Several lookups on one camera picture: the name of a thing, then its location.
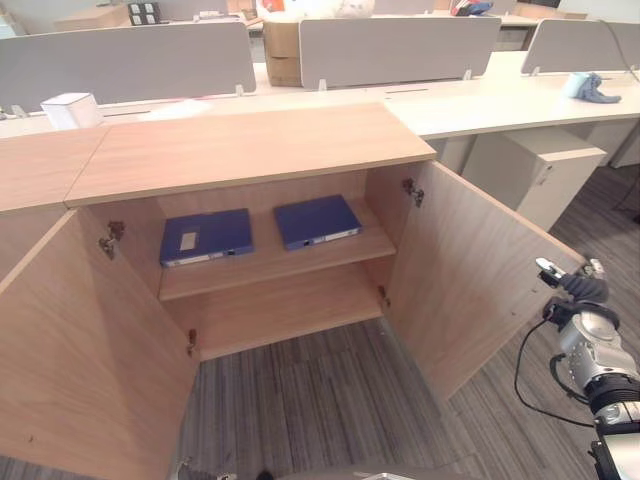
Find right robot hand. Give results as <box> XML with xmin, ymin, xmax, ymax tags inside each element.
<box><xmin>534</xmin><ymin>256</ymin><xmax>611</xmax><ymax>305</ymax></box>

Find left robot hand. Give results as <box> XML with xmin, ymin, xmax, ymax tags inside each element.
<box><xmin>170</xmin><ymin>456</ymin><xmax>237</xmax><ymax>480</ymax></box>

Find wooden right cabinet door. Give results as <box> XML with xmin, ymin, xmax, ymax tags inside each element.
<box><xmin>383</xmin><ymin>159</ymin><xmax>589</xmax><ymax>404</ymax></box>

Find wooden cabinet door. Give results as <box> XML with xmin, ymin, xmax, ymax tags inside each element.
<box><xmin>0</xmin><ymin>208</ymin><xmax>202</xmax><ymax>480</ymax></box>
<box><xmin>383</xmin><ymin>159</ymin><xmax>589</xmax><ymax>404</ymax></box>

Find wooden left cabinet door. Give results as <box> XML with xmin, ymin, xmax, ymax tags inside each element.
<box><xmin>0</xmin><ymin>208</ymin><xmax>202</xmax><ymax>480</ymax></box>

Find white office desk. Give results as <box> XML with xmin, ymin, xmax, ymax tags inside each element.
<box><xmin>0</xmin><ymin>60</ymin><xmax>392</xmax><ymax>140</ymax></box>
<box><xmin>383</xmin><ymin>49</ymin><xmax>640</xmax><ymax>142</ymax></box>

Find wooden cabinet shelf board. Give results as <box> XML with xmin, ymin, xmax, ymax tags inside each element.
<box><xmin>158</xmin><ymin>197</ymin><xmax>398</xmax><ymax>303</ymax></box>

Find blue folder with grey label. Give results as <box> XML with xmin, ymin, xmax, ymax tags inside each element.
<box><xmin>158</xmin><ymin>207</ymin><xmax>257</xmax><ymax>269</ymax></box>

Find plain blue folder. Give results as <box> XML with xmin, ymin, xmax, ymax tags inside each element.
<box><xmin>272</xmin><ymin>193</ymin><xmax>363</xmax><ymax>253</ymax></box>

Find wooden office cabinet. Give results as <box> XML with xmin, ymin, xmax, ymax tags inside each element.
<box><xmin>63</xmin><ymin>102</ymin><xmax>439</xmax><ymax>362</ymax></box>

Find neighbouring wooden cabinet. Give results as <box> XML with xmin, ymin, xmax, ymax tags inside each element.
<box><xmin>0</xmin><ymin>124</ymin><xmax>114</xmax><ymax>284</ymax></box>

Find low wooden background cabinet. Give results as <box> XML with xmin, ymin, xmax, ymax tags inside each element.
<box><xmin>53</xmin><ymin>3</ymin><xmax>132</xmax><ymax>32</ymax></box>

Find light blue cloth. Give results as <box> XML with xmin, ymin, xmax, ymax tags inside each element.
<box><xmin>560</xmin><ymin>71</ymin><xmax>623</xmax><ymax>106</ymax></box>

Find silver robot torso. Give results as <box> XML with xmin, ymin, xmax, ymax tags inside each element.
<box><xmin>351</xmin><ymin>470</ymin><xmax>452</xmax><ymax>480</ymax></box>

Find red and blue items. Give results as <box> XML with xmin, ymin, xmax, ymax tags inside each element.
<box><xmin>448</xmin><ymin>0</ymin><xmax>494</xmax><ymax>18</ymax></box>

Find white square box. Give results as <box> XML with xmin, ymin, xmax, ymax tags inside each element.
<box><xmin>39</xmin><ymin>92</ymin><xmax>104</xmax><ymax>130</ymax></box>

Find brown cardboard box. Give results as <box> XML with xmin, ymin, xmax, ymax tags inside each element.
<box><xmin>262</xmin><ymin>18</ymin><xmax>304</xmax><ymax>88</ymax></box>

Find long grey desk partition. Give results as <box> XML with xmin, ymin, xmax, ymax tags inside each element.
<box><xmin>0</xmin><ymin>20</ymin><xmax>258</xmax><ymax>114</ymax></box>

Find orange and white bag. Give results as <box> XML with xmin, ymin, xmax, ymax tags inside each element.
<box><xmin>256</xmin><ymin>0</ymin><xmax>302</xmax><ymax>24</ymax></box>

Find black socket box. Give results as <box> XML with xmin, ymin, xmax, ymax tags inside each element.
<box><xmin>126</xmin><ymin>1</ymin><xmax>162</xmax><ymax>27</ymax></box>

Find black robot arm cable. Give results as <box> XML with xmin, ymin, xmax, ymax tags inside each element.
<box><xmin>513</xmin><ymin>317</ymin><xmax>596</xmax><ymax>429</ymax></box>

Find white drawer pedestal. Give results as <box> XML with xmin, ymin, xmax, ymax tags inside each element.
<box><xmin>461</xmin><ymin>128</ymin><xmax>609</xmax><ymax>234</ymax></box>

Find thin grey desk cable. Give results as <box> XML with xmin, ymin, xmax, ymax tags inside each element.
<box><xmin>603</xmin><ymin>19</ymin><xmax>640</xmax><ymax>84</ymax></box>

